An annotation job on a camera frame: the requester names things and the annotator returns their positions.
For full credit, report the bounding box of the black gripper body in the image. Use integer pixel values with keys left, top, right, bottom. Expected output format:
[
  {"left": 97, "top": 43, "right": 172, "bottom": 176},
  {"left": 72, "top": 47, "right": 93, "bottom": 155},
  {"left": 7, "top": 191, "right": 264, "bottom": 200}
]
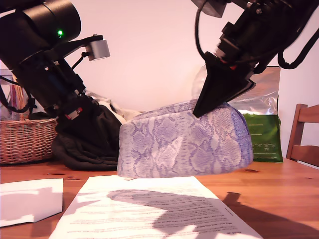
[{"left": 12, "top": 48, "right": 87, "bottom": 120}]

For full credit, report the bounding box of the purple snakeskin zip bag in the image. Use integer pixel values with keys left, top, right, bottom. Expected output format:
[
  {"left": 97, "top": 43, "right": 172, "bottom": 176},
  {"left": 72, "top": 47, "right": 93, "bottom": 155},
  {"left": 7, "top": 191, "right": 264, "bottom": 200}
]
[{"left": 117, "top": 99, "right": 254, "bottom": 180}]

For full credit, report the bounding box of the silver green pet food bag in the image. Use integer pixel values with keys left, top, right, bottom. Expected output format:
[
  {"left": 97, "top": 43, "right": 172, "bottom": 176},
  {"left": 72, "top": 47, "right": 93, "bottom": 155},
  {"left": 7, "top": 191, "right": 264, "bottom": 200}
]
[{"left": 225, "top": 66, "right": 284, "bottom": 164}]

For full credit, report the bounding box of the large clear water bottle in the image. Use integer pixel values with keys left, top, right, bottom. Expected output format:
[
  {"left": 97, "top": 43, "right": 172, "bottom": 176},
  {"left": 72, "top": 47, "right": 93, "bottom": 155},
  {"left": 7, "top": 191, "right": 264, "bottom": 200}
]
[{"left": 190, "top": 64, "right": 209, "bottom": 101}]

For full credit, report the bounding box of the black and grey hoodie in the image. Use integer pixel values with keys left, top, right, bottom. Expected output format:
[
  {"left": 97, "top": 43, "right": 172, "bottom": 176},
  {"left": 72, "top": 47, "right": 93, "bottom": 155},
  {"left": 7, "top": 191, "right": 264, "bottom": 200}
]
[{"left": 51, "top": 90, "right": 145, "bottom": 172}]

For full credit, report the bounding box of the wooden chair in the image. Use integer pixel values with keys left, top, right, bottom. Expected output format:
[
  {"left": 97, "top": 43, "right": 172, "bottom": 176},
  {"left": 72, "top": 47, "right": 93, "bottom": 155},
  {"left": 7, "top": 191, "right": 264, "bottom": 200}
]
[{"left": 286, "top": 104, "right": 319, "bottom": 168}]

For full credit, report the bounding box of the blank white paper sheet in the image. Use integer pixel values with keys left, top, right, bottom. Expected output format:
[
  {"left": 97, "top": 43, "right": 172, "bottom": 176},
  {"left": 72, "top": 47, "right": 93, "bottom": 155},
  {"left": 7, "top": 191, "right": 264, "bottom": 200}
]
[{"left": 0, "top": 178, "right": 64, "bottom": 228}]

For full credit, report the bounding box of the printed paper sheet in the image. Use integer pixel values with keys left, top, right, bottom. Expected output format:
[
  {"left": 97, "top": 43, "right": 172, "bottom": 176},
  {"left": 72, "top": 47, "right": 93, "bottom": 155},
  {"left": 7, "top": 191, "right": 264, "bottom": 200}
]
[{"left": 48, "top": 175, "right": 265, "bottom": 239}]

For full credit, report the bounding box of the thin black camera cable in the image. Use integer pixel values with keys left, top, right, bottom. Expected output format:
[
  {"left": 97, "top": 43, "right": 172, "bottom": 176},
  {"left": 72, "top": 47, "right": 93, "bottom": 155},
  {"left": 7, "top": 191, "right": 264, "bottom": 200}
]
[
  {"left": 194, "top": 0, "right": 210, "bottom": 59},
  {"left": 71, "top": 51, "right": 91, "bottom": 71}
]

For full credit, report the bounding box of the thick black sleeved cable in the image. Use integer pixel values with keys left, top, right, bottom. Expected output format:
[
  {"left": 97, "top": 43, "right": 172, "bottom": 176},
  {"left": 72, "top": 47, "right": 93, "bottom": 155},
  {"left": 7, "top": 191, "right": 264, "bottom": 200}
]
[{"left": 277, "top": 32, "right": 319, "bottom": 70}]

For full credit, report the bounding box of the black looping arm cable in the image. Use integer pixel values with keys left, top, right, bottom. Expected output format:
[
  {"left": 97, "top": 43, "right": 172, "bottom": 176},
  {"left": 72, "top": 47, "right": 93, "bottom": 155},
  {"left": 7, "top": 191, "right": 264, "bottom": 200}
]
[{"left": 0, "top": 74, "right": 37, "bottom": 113}]

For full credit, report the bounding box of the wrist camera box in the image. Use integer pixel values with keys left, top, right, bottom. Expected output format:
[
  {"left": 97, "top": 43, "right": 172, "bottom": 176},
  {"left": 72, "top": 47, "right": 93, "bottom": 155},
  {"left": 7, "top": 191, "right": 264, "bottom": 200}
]
[
  {"left": 53, "top": 34, "right": 111, "bottom": 62},
  {"left": 191, "top": 0, "right": 228, "bottom": 18}
]

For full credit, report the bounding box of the wicker basket with handle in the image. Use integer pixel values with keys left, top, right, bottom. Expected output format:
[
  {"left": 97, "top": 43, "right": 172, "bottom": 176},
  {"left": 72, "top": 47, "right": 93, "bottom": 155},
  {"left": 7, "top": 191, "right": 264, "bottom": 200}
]
[{"left": 0, "top": 74, "right": 59, "bottom": 165}]

